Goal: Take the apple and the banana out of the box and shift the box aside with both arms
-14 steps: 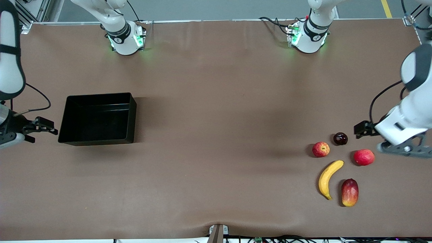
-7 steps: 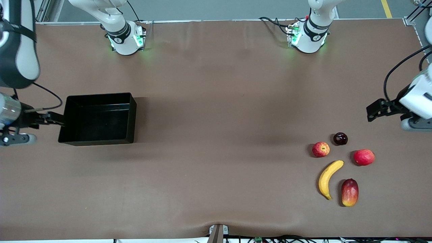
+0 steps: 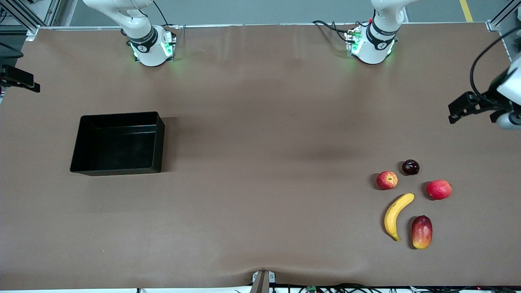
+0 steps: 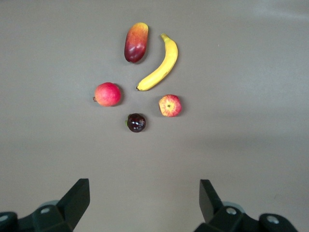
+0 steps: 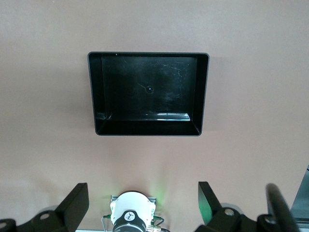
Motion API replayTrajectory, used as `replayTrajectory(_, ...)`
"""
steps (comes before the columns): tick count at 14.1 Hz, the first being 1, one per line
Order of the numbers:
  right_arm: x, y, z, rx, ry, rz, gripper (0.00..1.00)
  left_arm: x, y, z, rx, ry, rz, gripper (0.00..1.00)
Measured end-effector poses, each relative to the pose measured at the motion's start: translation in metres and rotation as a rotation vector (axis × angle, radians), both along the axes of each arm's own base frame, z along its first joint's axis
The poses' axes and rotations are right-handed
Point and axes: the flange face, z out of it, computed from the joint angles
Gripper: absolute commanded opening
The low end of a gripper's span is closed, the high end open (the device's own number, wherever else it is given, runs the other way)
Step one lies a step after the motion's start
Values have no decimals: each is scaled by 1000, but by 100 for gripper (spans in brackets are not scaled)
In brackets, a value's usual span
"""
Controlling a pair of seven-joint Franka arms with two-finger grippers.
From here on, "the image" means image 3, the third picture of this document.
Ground aluminium frame with corner bracket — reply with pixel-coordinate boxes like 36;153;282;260
0;0;61;41

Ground aluminium frame post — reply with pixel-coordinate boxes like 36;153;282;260
486;0;521;31

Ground small red yellow apple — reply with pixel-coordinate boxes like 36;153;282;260
376;171;398;190

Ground black plastic box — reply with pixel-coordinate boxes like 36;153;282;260
70;112;166;177

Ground yellow banana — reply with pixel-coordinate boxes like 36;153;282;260
384;193;416;242

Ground metal table clamp bracket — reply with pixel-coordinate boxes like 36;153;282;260
249;270;276;293

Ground red yellow mango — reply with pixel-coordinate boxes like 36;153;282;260
412;215;433;249

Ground brown table mat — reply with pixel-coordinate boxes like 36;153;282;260
0;22;521;290

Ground black right arm base cable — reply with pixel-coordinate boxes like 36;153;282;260
153;0;180;29

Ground red peach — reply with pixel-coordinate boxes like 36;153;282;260
426;180;453;200

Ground black left arm base cables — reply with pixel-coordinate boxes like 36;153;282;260
312;20;359;43

